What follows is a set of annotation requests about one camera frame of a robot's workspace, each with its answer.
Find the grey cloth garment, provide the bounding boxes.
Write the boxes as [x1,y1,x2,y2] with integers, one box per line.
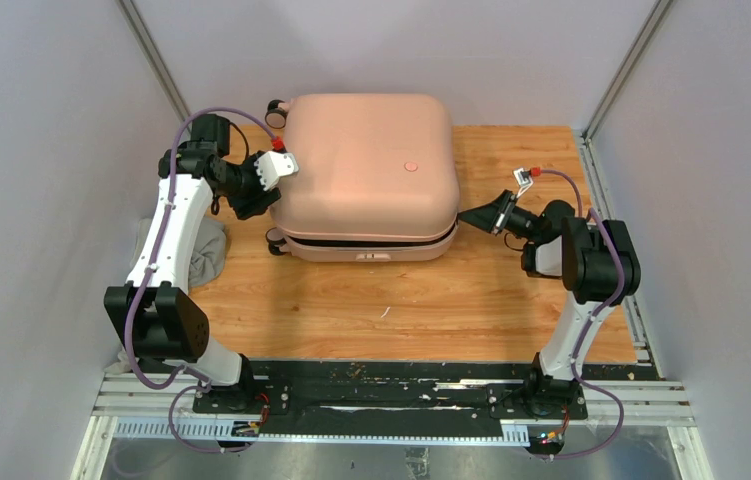
[104,217,227,374]

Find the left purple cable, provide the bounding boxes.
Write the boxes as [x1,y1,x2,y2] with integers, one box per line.
[123,107,287,456]

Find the pink suitcase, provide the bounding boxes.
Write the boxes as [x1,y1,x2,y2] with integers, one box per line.
[265,93,460,262]

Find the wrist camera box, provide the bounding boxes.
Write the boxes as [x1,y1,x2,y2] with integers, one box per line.
[255,151,299,191]
[513,167,534,199]

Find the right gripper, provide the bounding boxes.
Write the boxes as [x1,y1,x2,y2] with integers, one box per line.
[457,190,542,243]

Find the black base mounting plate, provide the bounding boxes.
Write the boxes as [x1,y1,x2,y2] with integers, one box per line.
[192,360,587,438]

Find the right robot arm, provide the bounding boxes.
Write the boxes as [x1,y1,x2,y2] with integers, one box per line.
[457,190,641,418]

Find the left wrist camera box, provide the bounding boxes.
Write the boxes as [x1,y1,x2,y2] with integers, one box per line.
[255,151,299,191]

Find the aluminium frame rails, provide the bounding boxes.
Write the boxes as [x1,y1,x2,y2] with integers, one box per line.
[72,374,712,479]

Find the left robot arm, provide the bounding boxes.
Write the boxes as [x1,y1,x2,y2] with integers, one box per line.
[103,107,298,413]

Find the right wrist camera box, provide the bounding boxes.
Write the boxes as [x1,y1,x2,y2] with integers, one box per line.
[513,167,534,199]

